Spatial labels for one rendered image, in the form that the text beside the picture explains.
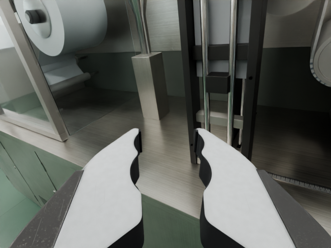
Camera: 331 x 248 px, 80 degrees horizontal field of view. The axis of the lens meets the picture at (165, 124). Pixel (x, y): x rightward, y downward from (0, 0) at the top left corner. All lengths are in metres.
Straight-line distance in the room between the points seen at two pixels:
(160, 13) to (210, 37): 0.59
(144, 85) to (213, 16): 0.45
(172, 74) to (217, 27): 0.63
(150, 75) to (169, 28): 0.30
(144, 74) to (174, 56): 0.27
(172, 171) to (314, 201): 0.34
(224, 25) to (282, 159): 0.40
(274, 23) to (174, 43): 0.42
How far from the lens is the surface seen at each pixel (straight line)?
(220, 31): 0.47
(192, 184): 0.55
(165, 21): 1.03
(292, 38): 0.88
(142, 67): 0.81
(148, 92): 0.83
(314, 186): 0.61
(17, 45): 0.82
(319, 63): 0.56
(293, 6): 0.55
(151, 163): 0.64
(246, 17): 0.46
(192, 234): 0.62
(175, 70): 1.05
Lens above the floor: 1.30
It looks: 29 degrees down
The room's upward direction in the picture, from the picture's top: 8 degrees counter-clockwise
